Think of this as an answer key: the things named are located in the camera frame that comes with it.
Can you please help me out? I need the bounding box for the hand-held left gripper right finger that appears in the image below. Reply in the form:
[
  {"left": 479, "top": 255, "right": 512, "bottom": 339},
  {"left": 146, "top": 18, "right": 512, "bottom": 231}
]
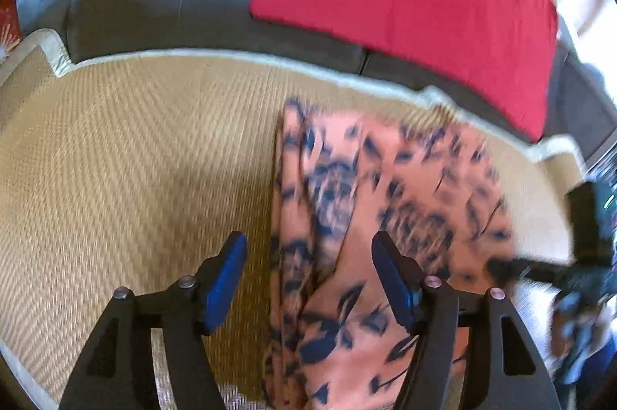
[{"left": 371, "top": 231, "right": 562, "bottom": 410}]

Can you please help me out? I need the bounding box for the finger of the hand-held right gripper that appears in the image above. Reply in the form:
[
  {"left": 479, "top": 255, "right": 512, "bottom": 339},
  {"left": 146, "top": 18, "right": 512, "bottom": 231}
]
[{"left": 487, "top": 257, "right": 577, "bottom": 284}]

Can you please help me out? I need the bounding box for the blurred blue patterned cloth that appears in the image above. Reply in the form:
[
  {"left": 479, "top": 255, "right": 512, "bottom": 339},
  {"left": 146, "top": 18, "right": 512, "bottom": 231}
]
[{"left": 548, "top": 289, "right": 617, "bottom": 388}]

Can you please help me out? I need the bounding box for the pink floral printed garment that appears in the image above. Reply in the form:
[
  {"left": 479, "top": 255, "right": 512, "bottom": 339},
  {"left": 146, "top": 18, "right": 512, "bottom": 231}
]
[{"left": 260, "top": 97, "right": 519, "bottom": 410}]

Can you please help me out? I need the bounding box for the woven straw mat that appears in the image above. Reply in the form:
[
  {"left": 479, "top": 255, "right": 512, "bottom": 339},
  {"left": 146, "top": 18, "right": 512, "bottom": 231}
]
[{"left": 0, "top": 29, "right": 586, "bottom": 410}]

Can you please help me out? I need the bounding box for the red patterned item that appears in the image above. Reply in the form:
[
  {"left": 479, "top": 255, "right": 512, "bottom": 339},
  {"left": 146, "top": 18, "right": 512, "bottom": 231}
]
[{"left": 0, "top": 0, "right": 22, "bottom": 59}]

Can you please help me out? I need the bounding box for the dark grey leather sofa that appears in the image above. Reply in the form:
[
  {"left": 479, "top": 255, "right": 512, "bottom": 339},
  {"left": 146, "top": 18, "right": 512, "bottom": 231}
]
[{"left": 14, "top": 0, "right": 617, "bottom": 165}]

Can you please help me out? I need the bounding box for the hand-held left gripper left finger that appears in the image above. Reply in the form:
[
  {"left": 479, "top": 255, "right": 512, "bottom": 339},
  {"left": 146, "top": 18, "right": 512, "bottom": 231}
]
[{"left": 58, "top": 231, "right": 249, "bottom": 410}]

